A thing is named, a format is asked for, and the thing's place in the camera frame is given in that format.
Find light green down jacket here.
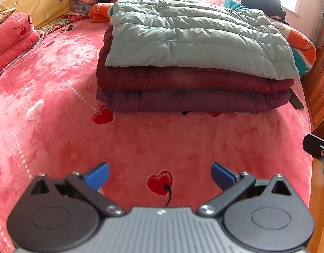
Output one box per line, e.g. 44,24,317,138
105,0,299,80

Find black clothes pile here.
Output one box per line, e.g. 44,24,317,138
241,0,288,25

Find black smartphone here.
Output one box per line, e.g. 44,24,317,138
287,89,304,110

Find wooden side cabinet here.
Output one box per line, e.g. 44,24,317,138
301,40,324,138

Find pink plush bed cover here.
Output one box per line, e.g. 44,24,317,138
0,20,312,252

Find colourful cartoon quilt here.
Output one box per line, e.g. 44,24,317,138
88,0,317,75

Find maroon folded down jacket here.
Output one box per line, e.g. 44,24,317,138
96,27,294,113

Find pink love you blanket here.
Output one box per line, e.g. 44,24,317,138
0,12,40,72

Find floral small pillow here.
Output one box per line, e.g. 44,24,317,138
0,8,16,24

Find folded pink grey blankets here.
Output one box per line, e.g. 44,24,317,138
70,0,99,15

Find yellow padded headboard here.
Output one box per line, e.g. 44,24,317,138
0,0,71,27

